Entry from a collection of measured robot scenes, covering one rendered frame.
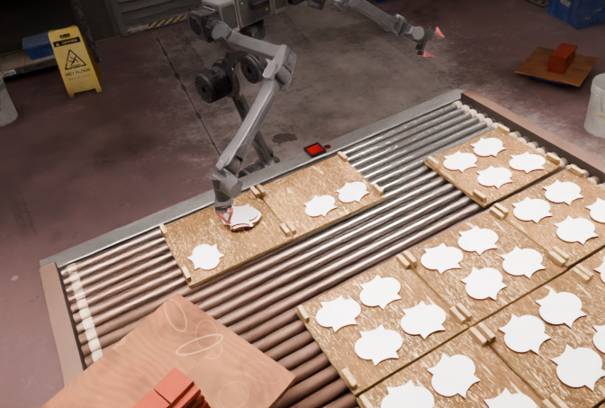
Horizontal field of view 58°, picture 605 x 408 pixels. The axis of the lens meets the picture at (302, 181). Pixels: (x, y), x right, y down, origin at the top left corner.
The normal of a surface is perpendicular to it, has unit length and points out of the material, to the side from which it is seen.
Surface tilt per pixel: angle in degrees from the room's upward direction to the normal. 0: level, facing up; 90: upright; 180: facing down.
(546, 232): 0
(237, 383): 0
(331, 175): 0
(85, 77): 78
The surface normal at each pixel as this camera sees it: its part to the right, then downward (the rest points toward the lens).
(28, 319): -0.11, -0.78
